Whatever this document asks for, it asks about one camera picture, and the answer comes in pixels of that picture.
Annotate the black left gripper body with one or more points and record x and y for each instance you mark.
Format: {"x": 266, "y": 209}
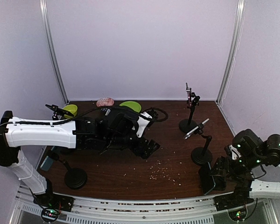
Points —
{"x": 138, "y": 150}

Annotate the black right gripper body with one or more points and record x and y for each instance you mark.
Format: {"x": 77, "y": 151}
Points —
{"x": 222, "y": 161}

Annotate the black phone teal case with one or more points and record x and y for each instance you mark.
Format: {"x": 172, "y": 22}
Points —
{"x": 207, "y": 181}

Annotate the black phone stand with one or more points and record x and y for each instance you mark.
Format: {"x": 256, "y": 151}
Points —
{"x": 202, "y": 155}
{"x": 75, "y": 178}
{"x": 55, "y": 116}
{"x": 188, "y": 124}

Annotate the pink phone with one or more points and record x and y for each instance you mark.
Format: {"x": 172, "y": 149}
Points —
{"x": 189, "y": 92}

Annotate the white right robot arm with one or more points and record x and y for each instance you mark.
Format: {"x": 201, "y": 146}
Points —
{"x": 247, "y": 152}

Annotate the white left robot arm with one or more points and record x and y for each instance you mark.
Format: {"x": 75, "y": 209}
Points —
{"x": 119, "y": 129}

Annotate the lime green plate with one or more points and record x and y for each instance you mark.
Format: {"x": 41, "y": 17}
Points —
{"x": 132, "y": 105}

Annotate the pink patterned bowl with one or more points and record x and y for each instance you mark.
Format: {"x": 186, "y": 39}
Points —
{"x": 106, "y": 101}

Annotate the lime green bowl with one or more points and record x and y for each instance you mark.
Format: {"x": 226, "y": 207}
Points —
{"x": 73, "y": 109}

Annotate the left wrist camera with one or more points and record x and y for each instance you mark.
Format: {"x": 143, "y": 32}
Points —
{"x": 145, "y": 120}

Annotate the right aluminium frame post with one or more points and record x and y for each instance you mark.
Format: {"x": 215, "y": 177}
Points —
{"x": 232, "y": 52}

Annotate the aluminium frame post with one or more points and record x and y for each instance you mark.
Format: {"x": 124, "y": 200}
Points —
{"x": 52, "y": 52}
{"x": 232, "y": 52}

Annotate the front aluminium rail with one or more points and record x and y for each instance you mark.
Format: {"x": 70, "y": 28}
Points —
{"x": 87, "y": 210}

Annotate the left aluminium frame post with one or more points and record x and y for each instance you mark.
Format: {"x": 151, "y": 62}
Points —
{"x": 52, "y": 52}

